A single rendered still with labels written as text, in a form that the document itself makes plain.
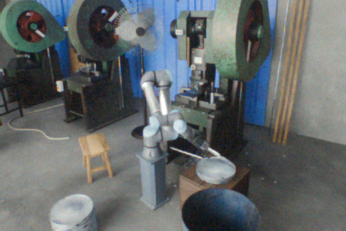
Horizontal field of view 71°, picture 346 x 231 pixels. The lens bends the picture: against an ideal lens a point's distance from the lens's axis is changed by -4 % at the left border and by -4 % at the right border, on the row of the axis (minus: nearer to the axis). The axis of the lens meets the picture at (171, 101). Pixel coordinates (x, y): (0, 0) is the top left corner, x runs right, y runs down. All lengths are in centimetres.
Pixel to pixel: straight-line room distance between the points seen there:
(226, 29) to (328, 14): 164
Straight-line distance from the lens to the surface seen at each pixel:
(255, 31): 212
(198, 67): 235
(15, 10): 456
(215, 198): 168
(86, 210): 193
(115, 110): 377
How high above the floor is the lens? 150
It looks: 20 degrees down
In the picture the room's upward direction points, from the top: 1 degrees counter-clockwise
